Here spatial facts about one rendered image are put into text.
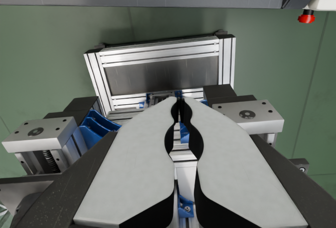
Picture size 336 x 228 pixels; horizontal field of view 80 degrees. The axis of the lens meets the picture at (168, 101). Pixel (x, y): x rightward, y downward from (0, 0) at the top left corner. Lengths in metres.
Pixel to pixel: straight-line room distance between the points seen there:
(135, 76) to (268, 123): 0.91
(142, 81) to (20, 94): 1.01
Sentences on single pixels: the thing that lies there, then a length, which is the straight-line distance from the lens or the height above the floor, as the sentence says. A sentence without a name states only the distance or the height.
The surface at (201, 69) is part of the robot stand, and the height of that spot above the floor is 0.21.
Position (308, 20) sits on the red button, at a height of 0.82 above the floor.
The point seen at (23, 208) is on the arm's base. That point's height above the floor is 1.07.
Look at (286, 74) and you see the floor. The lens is 1.66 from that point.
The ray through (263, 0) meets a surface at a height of 0.95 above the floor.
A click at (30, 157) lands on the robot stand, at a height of 0.98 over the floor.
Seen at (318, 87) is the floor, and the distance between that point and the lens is 1.82.
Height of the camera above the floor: 1.35
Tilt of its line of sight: 61 degrees down
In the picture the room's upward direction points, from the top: 178 degrees counter-clockwise
